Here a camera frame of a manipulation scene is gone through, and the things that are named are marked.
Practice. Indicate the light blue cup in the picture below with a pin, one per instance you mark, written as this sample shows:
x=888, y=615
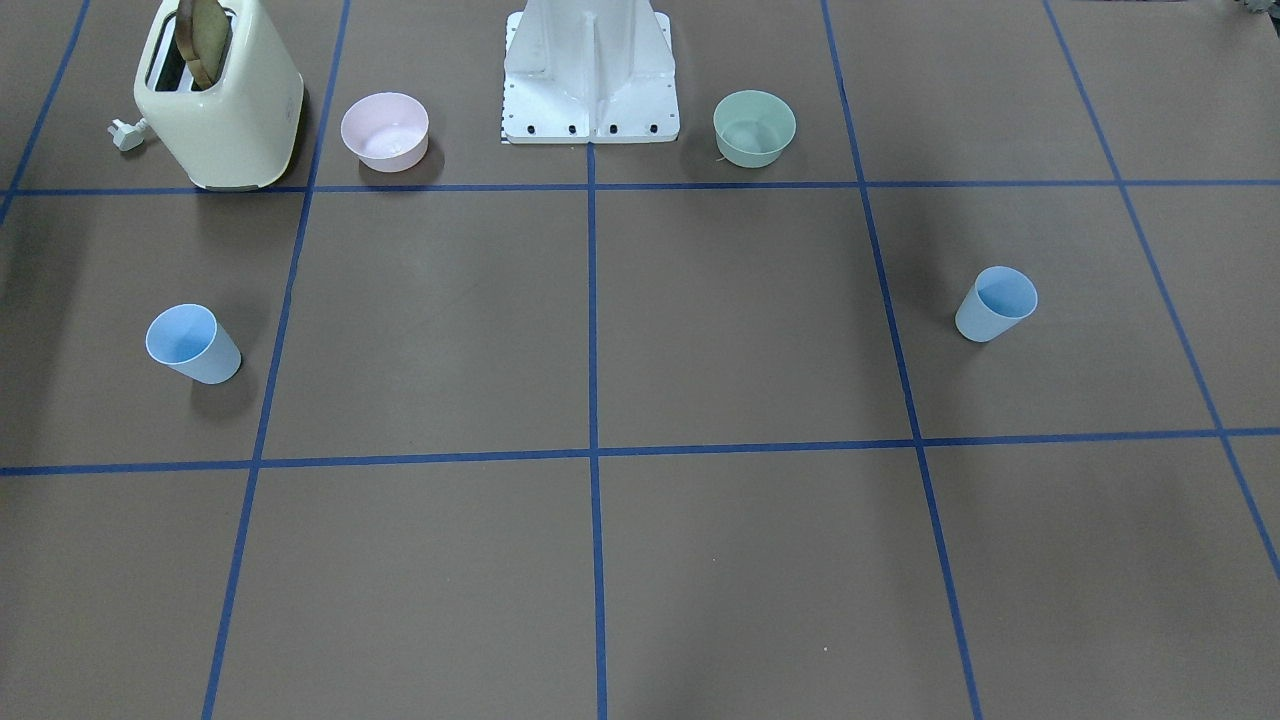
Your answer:
x=1000, y=298
x=189, y=339

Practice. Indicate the green plastic bowl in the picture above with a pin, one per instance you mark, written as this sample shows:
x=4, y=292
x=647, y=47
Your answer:
x=753, y=128

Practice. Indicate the pink plastic bowl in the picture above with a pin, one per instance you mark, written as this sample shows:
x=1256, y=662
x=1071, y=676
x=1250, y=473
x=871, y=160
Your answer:
x=388, y=132

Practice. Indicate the cream white toaster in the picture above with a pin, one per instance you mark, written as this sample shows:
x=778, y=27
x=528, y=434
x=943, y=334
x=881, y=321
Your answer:
x=240, y=133

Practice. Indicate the brown toast slice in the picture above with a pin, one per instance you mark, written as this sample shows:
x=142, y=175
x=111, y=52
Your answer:
x=202, y=34

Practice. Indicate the white power plug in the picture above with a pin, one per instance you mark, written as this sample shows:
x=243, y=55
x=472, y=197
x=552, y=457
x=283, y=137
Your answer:
x=128, y=136

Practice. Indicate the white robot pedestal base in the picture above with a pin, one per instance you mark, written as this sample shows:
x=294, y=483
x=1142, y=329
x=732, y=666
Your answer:
x=589, y=72

